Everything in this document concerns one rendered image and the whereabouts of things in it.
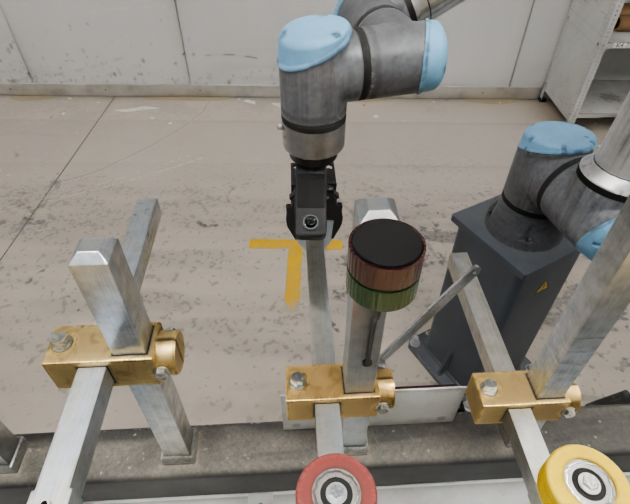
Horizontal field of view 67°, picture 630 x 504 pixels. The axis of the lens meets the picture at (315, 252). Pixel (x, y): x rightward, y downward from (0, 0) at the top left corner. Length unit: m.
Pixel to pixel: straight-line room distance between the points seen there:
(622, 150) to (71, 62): 3.07
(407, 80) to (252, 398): 1.19
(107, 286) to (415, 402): 0.46
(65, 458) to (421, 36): 0.60
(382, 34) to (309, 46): 0.10
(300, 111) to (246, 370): 1.17
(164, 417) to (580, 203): 0.82
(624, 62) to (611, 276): 3.08
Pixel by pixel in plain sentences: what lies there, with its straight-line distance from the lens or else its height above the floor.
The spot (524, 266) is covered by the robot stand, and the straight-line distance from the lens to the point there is 1.22.
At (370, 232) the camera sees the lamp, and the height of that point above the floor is 1.15.
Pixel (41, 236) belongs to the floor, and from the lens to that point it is 2.41.
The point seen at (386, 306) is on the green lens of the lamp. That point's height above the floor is 1.11.
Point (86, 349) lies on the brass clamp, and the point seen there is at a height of 0.97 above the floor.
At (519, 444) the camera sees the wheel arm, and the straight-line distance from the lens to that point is 0.68.
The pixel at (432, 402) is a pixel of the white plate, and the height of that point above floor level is 0.76.
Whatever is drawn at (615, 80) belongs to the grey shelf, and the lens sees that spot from 3.60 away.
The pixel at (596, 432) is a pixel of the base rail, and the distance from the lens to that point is 0.88.
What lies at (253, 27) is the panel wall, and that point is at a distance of 3.07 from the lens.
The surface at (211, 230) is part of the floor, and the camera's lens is 2.17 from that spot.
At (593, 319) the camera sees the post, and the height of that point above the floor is 1.00.
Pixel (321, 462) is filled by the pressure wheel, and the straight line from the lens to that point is 0.53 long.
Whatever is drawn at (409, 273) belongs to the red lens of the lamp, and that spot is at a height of 1.14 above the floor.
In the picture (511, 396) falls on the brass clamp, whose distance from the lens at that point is 0.69.
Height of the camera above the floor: 1.40
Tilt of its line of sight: 44 degrees down
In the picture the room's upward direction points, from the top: straight up
